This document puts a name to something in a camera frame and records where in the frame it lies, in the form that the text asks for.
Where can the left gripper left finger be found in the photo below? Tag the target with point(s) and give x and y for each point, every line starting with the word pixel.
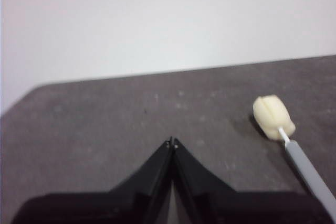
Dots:
pixel 126 205

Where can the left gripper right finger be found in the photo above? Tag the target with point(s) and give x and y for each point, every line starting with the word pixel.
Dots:
pixel 236 208

